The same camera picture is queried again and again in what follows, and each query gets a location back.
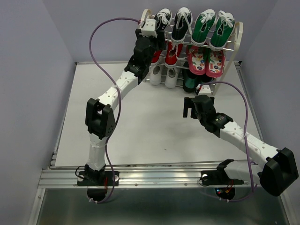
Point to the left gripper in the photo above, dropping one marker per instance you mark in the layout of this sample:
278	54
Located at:
161	44

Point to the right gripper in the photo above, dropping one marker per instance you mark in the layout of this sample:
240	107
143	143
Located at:
189	103

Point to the red canvas sneaker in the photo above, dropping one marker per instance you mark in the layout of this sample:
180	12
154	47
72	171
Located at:
156	57
172	54

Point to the black canvas sneaker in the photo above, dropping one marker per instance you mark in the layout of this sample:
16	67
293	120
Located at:
182	24
163	19

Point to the white sneaker with grey mesh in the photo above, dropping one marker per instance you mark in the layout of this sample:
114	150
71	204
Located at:
172	77

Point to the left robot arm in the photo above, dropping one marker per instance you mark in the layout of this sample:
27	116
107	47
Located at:
100	119

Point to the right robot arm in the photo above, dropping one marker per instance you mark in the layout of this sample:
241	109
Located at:
272	168

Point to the cream shoe rack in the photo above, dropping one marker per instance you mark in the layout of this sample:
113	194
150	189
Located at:
230	50

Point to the left pink patterned slipper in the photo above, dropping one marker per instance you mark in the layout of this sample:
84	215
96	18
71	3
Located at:
196	57

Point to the pink patterned slipper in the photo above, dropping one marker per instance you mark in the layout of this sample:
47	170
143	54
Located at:
215	63
196	57

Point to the right pink patterned slipper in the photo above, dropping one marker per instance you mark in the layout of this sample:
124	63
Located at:
215	63

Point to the left green canvas sneaker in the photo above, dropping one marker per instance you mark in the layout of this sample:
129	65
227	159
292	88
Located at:
204	22

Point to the green canvas sneaker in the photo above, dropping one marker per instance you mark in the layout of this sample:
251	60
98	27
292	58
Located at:
223	30
204	22

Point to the right green canvas sneaker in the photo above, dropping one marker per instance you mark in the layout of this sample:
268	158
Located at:
223	30

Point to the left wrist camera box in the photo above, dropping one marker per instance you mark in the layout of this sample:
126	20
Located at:
148	28

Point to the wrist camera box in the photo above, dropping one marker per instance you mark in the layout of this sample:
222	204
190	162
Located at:
203	90
148	28

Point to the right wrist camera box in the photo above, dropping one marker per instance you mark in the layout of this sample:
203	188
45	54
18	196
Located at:
203	90

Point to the aluminium mounting rail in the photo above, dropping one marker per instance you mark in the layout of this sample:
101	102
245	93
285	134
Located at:
139	176

